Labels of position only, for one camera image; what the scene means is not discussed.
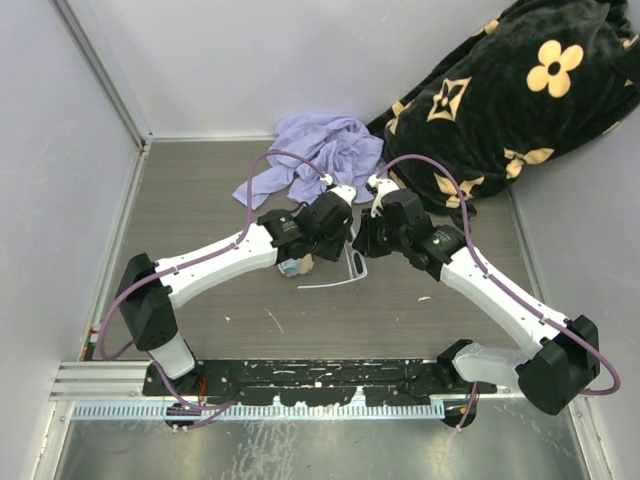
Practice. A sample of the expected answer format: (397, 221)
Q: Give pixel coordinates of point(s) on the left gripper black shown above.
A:
(333, 253)

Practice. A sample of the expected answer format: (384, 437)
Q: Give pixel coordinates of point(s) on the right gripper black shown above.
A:
(364, 241)

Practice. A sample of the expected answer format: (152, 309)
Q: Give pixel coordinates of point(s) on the white frame sunglasses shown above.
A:
(357, 267)

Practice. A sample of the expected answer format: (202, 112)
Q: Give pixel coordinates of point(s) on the light blue cleaning cloth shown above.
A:
(291, 267)

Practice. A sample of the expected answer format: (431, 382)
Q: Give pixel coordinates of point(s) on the printed glasses case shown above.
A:
(308, 263)

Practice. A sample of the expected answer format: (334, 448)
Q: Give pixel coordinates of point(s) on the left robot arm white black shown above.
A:
(150, 292)

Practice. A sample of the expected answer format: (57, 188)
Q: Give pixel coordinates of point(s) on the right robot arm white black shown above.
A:
(555, 358)

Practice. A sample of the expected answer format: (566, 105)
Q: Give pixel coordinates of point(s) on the crumpled lavender cloth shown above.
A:
(338, 145)

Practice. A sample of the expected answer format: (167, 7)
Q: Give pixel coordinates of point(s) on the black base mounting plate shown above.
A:
(384, 382)

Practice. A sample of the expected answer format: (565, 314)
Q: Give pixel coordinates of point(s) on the black floral plush blanket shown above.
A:
(536, 83)

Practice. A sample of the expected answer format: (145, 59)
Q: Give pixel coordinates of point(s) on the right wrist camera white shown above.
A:
(379, 187)

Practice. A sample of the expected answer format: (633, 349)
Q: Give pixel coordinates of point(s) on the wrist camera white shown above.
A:
(346, 192)
(379, 187)

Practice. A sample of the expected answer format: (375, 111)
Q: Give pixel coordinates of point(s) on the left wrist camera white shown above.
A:
(346, 192)

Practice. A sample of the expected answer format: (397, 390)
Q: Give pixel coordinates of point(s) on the slotted grey cable duct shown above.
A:
(171, 411)

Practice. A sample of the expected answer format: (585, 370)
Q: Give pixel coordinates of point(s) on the aluminium front rail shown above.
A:
(99, 380)

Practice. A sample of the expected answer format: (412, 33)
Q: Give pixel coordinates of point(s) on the aluminium frame post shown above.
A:
(83, 26)

